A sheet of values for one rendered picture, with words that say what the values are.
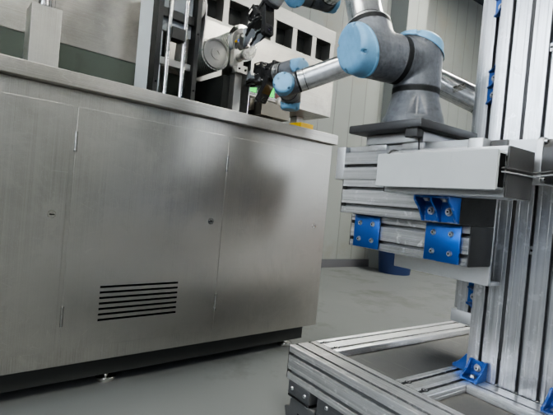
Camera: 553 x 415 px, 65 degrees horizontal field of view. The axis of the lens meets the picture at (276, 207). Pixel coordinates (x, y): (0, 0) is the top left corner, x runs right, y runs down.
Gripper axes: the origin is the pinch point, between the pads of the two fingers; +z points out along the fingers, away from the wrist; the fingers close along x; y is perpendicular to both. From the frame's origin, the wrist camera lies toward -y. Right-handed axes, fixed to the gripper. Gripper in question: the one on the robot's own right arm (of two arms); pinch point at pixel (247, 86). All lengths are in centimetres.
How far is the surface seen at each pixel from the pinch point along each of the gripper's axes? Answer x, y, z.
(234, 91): 10.6, -5.9, -7.1
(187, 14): 38.3, 13.7, -14.9
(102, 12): 53, 21, 30
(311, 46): -64, 43, 31
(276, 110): -12.6, -8.8, -6.4
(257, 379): 15, -109, -43
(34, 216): 83, -58, -29
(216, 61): 17.4, 5.4, -2.3
